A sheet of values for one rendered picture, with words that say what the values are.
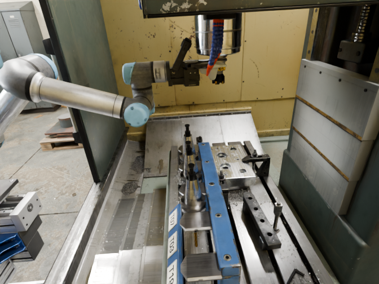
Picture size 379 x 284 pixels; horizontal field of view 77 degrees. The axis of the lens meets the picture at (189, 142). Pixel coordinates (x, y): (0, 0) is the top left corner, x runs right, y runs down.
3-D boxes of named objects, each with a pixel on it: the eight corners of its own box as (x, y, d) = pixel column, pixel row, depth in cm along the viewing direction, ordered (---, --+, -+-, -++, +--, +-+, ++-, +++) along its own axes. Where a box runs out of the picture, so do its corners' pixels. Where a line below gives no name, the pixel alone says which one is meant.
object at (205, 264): (180, 283, 42) (180, 281, 41) (180, 256, 46) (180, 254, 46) (220, 280, 42) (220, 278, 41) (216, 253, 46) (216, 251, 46)
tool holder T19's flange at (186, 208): (207, 216, 56) (207, 208, 55) (181, 218, 56) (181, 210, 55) (205, 198, 62) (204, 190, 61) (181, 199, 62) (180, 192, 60)
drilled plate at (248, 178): (203, 189, 105) (203, 180, 103) (198, 155, 130) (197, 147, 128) (255, 185, 105) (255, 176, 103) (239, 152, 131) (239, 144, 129)
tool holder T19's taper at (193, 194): (203, 205, 56) (202, 182, 53) (184, 207, 56) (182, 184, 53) (201, 193, 60) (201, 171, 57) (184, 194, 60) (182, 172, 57)
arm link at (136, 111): (-26, 60, 65) (151, 103, 72) (1, 54, 75) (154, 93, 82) (-21, 100, 70) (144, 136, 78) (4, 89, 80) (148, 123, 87)
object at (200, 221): (180, 233, 51) (179, 230, 51) (179, 214, 56) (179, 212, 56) (212, 230, 51) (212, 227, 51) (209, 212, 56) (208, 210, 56)
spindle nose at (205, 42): (248, 53, 78) (251, 11, 72) (200, 57, 76) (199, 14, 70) (232, 48, 92) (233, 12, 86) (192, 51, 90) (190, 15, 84)
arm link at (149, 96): (132, 121, 87) (127, 92, 81) (137, 110, 96) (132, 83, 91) (154, 120, 87) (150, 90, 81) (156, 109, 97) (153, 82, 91)
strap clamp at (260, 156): (241, 178, 117) (243, 152, 110) (240, 174, 120) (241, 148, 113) (268, 176, 117) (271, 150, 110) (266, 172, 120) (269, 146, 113)
